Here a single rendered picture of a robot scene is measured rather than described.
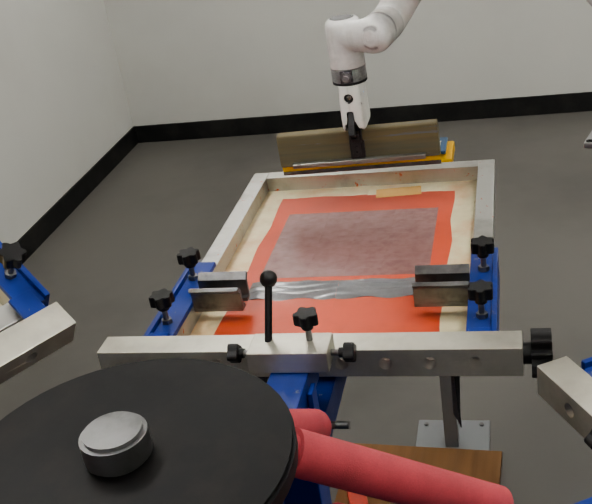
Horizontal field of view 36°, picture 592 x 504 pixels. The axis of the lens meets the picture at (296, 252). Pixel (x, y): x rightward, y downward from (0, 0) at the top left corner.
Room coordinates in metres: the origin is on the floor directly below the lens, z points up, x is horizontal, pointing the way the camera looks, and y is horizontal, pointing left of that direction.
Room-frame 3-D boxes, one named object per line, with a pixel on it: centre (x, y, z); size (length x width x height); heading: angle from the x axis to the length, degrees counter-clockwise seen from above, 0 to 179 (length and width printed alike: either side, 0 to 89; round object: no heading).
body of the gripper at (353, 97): (1.89, -0.17, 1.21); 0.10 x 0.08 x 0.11; 164
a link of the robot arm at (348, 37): (1.86, -0.20, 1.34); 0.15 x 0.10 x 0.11; 64
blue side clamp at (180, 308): (1.50, 0.23, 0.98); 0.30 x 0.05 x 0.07; 164
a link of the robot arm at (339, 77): (1.88, -0.17, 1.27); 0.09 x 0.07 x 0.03; 164
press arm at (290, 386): (1.12, 0.05, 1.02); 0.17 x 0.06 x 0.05; 164
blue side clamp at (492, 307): (1.35, -0.31, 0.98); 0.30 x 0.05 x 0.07; 164
